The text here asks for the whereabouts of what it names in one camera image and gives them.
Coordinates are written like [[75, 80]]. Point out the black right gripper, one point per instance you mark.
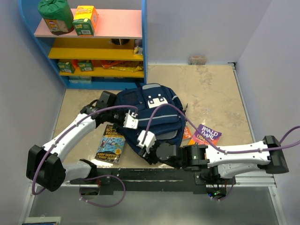
[[148, 154]]

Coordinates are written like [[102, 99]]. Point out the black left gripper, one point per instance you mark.
[[124, 112]]

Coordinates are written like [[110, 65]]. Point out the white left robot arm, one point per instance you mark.
[[45, 164]]

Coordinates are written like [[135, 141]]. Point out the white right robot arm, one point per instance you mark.
[[216, 165]]

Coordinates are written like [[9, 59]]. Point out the orange 78-storey treehouse book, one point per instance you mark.
[[187, 133]]

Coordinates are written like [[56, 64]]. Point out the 169-storey treehouse book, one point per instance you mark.
[[111, 145]]

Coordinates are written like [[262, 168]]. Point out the Roald Dahl Charlie book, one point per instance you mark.
[[203, 132]]

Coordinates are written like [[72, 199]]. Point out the orange yellow snack packets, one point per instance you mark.
[[120, 65]]

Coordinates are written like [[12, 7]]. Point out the blue shelf unit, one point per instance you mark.
[[114, 39]]

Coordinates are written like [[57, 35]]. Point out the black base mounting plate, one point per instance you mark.
[[154, 180]]

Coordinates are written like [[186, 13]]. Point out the green box right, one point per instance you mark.
[[85, 65]]

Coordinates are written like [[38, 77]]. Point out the green box left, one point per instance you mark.
[[66, 67]]

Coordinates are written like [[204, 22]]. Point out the yellow green carton box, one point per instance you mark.
[[85, 20]]

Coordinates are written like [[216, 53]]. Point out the green chips canister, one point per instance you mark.
[[57, 15]]

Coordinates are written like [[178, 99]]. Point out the aluminium rail frame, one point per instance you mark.
[[214, 97]]

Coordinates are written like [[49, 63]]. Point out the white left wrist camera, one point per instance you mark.
[[130, 120]]

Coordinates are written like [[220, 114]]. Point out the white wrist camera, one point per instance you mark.
[[146, 140], [130, 120]]

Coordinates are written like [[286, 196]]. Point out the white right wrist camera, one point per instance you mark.
[[146, 140]]

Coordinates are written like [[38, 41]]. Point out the small brown box at wall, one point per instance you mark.
[[197, 60]]

